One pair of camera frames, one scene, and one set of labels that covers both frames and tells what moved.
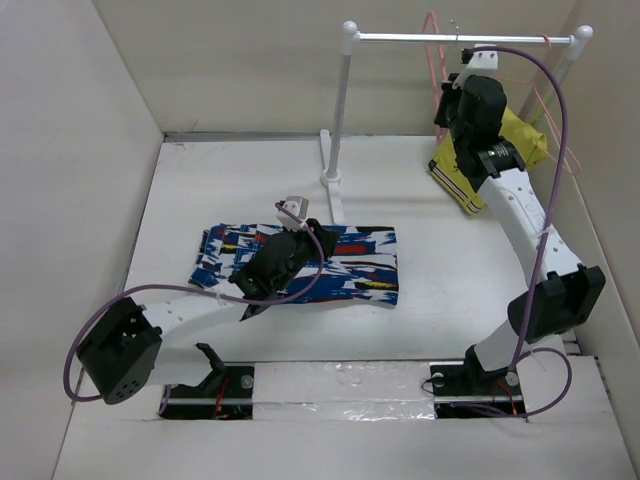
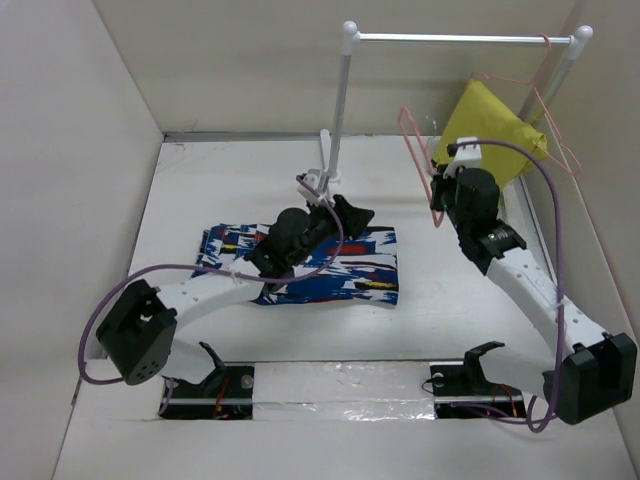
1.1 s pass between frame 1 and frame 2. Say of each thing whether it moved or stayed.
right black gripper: moved
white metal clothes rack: stayed
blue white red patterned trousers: stayed
